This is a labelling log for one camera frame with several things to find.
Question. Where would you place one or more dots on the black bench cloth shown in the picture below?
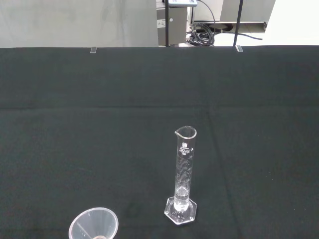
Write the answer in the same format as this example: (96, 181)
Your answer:
(99, 149)

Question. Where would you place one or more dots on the grey metal cabinet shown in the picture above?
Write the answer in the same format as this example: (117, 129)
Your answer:
(177, 27)

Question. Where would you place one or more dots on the thin black stand pole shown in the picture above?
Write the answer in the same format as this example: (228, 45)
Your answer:
(166, 25)

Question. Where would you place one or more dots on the clear cloth clip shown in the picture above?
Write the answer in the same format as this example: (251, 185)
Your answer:
(239, 48)
(93, 50)

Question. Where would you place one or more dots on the grey device box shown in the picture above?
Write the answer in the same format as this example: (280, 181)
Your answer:
(183, 2)

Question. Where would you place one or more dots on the black tripod pole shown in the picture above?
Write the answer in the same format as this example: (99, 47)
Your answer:
(238, 22)

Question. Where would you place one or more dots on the clear plastic funnel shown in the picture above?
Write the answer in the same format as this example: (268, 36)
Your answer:
(84, 224)

